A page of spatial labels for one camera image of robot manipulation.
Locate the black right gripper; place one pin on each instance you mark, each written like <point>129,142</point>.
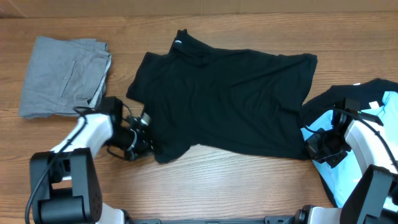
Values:
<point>311,145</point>

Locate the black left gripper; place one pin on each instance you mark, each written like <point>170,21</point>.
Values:
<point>147,147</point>

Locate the black t-shirt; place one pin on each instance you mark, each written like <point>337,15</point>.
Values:
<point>243,101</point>

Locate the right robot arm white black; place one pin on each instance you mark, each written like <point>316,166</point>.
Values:
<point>360,133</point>

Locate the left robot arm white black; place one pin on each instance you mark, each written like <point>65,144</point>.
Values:
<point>63,181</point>

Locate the light blue garment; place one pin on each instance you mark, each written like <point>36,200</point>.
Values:
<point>341,180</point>

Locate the black garment under pile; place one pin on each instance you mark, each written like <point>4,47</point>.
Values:
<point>369,95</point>

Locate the folded grey shorts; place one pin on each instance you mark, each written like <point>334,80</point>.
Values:
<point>63,74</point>

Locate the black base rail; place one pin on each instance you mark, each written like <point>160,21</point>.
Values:
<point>266,220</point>

